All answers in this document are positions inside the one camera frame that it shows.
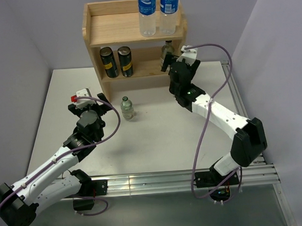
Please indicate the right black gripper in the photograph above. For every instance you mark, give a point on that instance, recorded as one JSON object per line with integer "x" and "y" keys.
{"x": 168, "y": 60}

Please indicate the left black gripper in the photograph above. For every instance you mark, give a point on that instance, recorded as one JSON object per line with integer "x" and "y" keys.
{"x": 102, "y": 108}

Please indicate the clear glass bottle green cap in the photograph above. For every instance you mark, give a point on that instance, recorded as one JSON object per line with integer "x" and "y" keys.
{"x": 127, "y": 108}

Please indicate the black can yellow label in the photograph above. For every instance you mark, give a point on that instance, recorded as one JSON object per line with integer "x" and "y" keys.
{"x": 125, "y": 60}

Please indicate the blue label water bottle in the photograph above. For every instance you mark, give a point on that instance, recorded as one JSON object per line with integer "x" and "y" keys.
{"x": 169, "y": 9}

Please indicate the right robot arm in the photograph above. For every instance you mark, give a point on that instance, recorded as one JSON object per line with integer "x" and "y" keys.
{"x": 248, "y": 137}

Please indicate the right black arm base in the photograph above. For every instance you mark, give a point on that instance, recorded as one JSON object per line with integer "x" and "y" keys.
{"x": 221, "y": 189}

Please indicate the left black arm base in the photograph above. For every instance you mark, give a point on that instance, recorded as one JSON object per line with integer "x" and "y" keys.
{"x": 88, "y": 196}

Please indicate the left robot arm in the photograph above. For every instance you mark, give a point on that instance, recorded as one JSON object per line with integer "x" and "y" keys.
{"x": 25, "y": 199}

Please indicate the wooden two-tier shelf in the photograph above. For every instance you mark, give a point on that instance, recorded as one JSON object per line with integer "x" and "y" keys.
{"x": 116, "y": 23}

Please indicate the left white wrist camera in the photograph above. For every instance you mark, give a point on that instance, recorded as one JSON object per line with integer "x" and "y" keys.
{"x": 80, "y": 98}

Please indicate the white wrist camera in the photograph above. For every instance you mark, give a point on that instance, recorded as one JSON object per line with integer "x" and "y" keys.
{"x": 80, "y": 98}
{"x": 188, "y": 55}

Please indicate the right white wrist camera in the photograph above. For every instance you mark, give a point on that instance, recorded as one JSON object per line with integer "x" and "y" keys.
{"x": 188, "y": 55}

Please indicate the aluminium side rail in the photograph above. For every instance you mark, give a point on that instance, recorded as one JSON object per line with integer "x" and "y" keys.
{"x": 277, "y": 196}

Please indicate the aluminium front rail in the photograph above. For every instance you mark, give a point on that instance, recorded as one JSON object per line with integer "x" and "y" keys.
{"x": 179, "y": 181}

